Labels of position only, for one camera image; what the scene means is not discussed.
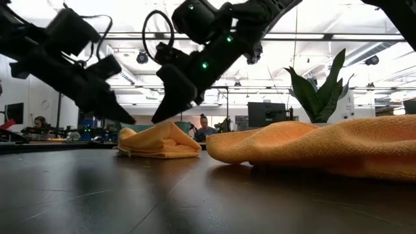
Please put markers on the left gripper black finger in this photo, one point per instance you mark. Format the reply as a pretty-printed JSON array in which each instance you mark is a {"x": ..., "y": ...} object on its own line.
[{"x": 107, "y": 105}]

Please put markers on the light orange microfiber towel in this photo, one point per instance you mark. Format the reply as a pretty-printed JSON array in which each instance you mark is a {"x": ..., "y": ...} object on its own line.
[{"x": 159, "y": 143}]

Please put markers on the deep orange microfiber towel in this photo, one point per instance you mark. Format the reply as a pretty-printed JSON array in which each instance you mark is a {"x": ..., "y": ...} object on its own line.
[{"x": 308, "y": 146}]

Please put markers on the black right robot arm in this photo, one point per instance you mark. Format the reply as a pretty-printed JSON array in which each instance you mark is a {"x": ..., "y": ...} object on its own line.
[{"x": 260, "y": 13}]

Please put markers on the person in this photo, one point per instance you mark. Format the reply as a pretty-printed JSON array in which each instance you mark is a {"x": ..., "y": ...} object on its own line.
[
  {"x": 41, "y": 122},
  {"x": 205, "y": 127}
]

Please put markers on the teal plastic bin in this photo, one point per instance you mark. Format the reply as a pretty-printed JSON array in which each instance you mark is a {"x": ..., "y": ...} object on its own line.
[{"x": 139, "y": 127}]

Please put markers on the black computer monitor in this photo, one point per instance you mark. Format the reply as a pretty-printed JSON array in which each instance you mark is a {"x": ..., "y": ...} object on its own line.
[
  {"x": 266, "y": 113},
  {"x": 14, "y": 113},
  {"x": 410, "y": 108}
]

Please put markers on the red object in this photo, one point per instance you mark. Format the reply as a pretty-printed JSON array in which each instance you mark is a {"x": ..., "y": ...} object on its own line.
[{"x": 7, "y": 124}]

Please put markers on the artificial green snake plant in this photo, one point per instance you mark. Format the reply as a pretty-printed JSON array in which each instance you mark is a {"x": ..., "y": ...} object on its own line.
[{"x": 321, "y": 97}]

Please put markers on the white banner stand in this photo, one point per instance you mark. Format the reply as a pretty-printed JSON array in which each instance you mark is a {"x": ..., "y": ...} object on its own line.
[{"x": 347, "y": 110}]

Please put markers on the black ceiling camera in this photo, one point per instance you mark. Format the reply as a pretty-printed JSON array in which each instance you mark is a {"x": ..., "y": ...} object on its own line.
[
  {"x": 372, "y": 60},
  {"x": 142, "y": 58},
  {"x": 256, "y": 58}
]

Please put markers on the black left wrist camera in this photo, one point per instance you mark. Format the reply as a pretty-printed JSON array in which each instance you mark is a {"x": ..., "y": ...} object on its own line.
[{"x": 104, "y": 67}]

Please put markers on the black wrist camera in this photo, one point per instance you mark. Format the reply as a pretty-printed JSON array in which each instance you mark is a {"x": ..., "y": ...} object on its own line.
[
  {"x": 104, "y": 67},
  {"x": 172, "y": 53}
]

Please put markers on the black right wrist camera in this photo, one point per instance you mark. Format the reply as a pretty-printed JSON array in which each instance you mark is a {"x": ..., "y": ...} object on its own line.
[{"x": 172, "y": 53}]

